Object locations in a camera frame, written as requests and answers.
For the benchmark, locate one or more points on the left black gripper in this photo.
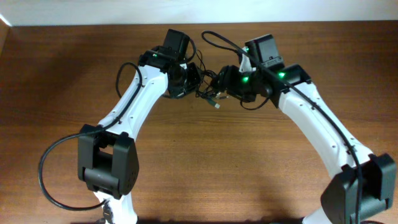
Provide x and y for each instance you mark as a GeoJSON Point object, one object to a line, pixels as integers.
{"type": "Point", "coordinates": [191, 79]}

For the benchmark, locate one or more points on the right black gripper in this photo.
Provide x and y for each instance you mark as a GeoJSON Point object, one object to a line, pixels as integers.
{"type": "Point", "coordinates": [224, 81]}

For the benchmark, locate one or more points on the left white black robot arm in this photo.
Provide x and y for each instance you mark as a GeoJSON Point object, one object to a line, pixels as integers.
{"type": "Point", "coordinates": [107, 155]}

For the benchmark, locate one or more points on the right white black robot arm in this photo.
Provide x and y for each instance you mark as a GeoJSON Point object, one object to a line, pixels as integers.
{"type": "Point", "coordinates": [362, 183]}

